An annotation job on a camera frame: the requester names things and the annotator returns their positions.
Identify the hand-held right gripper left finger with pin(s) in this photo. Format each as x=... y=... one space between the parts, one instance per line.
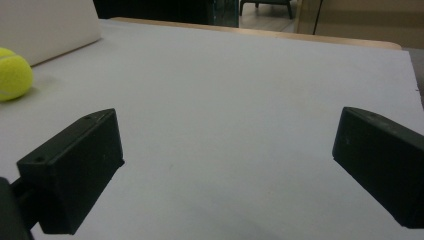
x=75 y=170

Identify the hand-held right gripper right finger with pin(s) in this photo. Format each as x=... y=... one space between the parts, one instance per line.
x=383 y=160

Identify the yellow tennis ball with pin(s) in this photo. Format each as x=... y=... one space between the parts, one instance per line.
x=12 y=74

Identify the beige cabinet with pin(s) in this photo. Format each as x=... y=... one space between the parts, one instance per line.
x=363 y=20

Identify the white box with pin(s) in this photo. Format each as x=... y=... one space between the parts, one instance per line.
x=46 y=26

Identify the dark cabinet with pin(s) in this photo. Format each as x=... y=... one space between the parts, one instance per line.
x=166 y=11

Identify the dark chair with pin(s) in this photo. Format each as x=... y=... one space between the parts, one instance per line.
x=266 y=6

